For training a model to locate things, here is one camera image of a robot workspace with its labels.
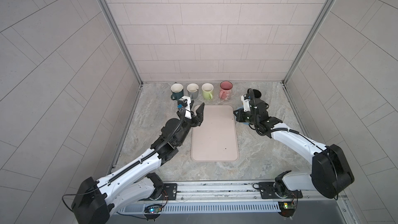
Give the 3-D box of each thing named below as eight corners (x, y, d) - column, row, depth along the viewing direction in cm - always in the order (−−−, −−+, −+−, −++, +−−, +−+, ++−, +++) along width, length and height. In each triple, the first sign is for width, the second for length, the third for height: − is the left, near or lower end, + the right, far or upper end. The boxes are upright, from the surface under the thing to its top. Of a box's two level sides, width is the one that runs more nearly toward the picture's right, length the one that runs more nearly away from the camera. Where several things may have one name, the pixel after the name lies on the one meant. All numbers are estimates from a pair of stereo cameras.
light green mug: (201, 103, 106) (201, 94, 99) (201, 91, 113) (201, 83, 106) (213, 103, 106) (214, 94, 99) (213, 91, 113) (213, 83, 106)
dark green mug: (172, 101, 107) (169, 92, 99) (174, 93, 112) (171, 83, 104) (183, 101, 107) (182, 92, 99) (185, 93, 112) (183, 83, 104)
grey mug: (187, 102, 107) (186, 93, 99) (188, 92, 113) (187, 83, 105) (198, 102, 107) (197, 93, 100) (198, 92, 113) (198, 83, 105)
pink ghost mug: (219, 102, 107) (220, 92, 98) (218, 90, 114) (219, 80, 105) (231, 102, 107) (234, 92, 98) (230, 90, 114) (232, 80, 105)
